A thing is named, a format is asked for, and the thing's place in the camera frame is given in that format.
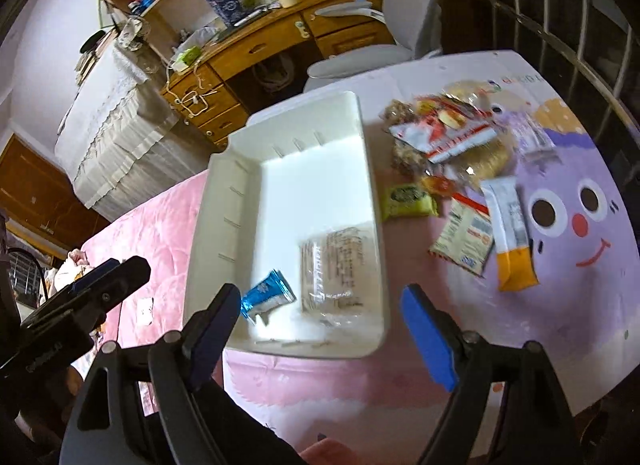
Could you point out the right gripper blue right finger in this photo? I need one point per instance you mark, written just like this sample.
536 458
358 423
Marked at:
435 334

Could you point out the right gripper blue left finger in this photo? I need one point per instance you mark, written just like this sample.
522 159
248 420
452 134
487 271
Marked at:
206 334

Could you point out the green mung bean cake packet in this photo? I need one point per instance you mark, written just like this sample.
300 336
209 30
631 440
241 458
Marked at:
408 200

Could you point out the red white large snack bag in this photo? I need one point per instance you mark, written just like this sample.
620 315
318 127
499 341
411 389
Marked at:
444 136

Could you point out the orange candy wrapper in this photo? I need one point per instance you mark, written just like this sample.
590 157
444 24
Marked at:
438 186

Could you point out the blue snack packet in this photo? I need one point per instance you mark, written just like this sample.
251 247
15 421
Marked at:
269 294

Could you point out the beige red snack sachet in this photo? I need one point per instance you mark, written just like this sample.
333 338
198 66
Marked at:
467 237

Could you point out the clear wrapped cracker pack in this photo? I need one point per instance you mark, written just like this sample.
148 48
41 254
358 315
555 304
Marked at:
338 272

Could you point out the white orange snack bar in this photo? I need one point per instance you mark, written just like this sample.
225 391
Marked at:
514 262

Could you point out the cartoon printed bed sheet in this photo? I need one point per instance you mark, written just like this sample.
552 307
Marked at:
584 310

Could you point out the white plastic storage bin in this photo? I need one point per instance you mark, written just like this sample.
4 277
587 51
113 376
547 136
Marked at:
301 171

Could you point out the yellow noodle cake bag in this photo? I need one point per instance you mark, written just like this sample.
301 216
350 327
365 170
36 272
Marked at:
484 162

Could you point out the brown granola clear bag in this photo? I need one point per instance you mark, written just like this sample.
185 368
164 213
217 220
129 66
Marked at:
409 161

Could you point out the white lace covered cabinet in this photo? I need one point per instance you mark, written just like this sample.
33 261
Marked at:
121 143

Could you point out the brown nut cluster bag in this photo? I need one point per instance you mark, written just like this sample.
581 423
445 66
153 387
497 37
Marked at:
401 117

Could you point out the grey office chair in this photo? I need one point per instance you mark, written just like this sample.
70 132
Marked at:
360 62

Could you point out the blue paper gift bag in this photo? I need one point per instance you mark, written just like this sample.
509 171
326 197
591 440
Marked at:
230 11

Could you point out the wooden desk with drawers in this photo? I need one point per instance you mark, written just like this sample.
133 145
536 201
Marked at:
265 63

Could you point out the metal bed rail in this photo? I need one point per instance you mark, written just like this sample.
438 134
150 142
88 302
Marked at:
587 49

